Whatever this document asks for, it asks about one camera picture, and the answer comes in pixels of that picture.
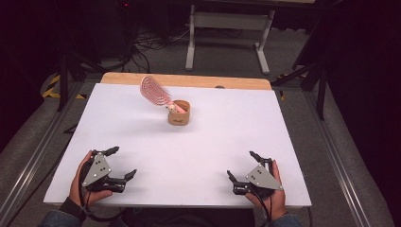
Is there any white table board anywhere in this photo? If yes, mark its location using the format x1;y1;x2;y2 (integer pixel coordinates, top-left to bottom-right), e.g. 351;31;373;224
43;82;313;209

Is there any person's dark clothing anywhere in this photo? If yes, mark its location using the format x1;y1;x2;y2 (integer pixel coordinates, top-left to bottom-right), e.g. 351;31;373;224
108;206;256;227

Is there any wooden table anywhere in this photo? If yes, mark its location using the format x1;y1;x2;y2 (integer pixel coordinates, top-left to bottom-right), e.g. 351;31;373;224
100;71;272;92

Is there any pink hairbrush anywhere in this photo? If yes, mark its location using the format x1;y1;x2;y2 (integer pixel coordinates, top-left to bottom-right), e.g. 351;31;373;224
139;75;187;114

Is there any black wristband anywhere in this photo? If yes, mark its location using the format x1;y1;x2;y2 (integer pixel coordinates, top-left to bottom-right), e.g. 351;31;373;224
59;196;88;222

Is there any person's left hand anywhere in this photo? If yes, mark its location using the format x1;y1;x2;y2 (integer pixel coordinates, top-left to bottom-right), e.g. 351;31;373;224
68;149;114;208

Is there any grey metal desk frame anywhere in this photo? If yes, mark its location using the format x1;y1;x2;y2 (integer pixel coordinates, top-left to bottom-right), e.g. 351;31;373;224
184;0;316;76

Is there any aluminium rail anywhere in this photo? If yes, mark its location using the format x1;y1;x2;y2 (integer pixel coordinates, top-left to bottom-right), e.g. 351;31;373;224
303;91;374;227
0;80;83;223

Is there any person's right hand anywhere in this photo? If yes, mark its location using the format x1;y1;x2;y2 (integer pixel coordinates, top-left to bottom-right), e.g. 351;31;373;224
244;159;288;221

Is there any black metal stand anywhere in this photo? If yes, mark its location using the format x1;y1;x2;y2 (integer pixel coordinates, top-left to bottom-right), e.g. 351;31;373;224
270;60;329;121
55;51;107;114

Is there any bundle of black floor cables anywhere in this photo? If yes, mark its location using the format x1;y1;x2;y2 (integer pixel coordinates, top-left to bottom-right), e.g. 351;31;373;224
116;0;202;74

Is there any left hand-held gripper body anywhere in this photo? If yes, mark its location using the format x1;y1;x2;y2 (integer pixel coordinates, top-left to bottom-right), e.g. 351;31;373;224
80;148;127;194

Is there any brown cup with animal figure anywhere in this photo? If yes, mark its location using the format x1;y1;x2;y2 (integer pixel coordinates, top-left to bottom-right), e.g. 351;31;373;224
166;99;191;127

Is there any yellow and black floor tape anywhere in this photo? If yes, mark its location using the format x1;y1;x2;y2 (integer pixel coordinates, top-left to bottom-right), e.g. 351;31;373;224
42;74;87;100
276;73;309;102

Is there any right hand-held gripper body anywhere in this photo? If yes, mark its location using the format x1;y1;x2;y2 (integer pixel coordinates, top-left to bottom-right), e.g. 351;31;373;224
232;157;284;201

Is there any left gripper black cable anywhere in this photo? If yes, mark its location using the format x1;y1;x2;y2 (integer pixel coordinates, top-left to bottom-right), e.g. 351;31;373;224
77;159;128;223

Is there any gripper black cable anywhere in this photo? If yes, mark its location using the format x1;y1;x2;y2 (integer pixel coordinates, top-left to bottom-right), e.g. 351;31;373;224
77;159;128;223
251;184;274;227

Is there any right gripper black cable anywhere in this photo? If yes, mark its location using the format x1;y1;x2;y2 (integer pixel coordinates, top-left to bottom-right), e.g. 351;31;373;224
251;184;274;227

